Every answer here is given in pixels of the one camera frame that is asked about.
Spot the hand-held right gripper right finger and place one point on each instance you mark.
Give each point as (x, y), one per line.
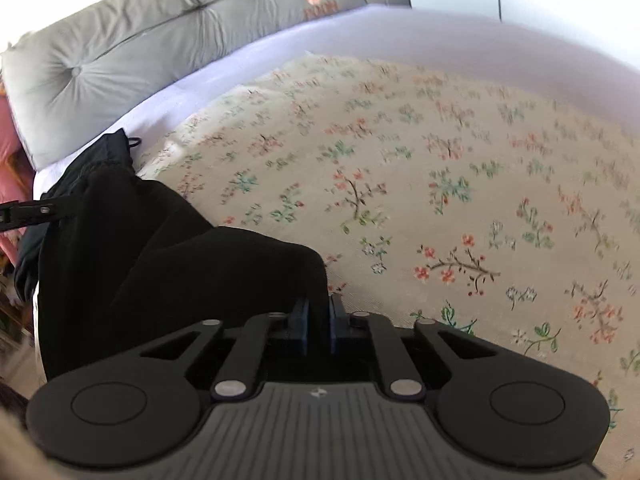
(336, 330)

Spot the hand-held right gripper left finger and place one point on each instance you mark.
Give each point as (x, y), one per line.
(302, 330)

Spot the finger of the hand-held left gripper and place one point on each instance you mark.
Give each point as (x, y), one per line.
(30, 212)

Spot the black pants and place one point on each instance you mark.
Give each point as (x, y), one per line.
(150, 260)

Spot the pink cloth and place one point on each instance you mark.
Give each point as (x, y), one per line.
(10, 160)

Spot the grey headboard cushion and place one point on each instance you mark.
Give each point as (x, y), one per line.
(125, 60)

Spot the floral bed sheet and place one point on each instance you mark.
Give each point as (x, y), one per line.
(450, 185)

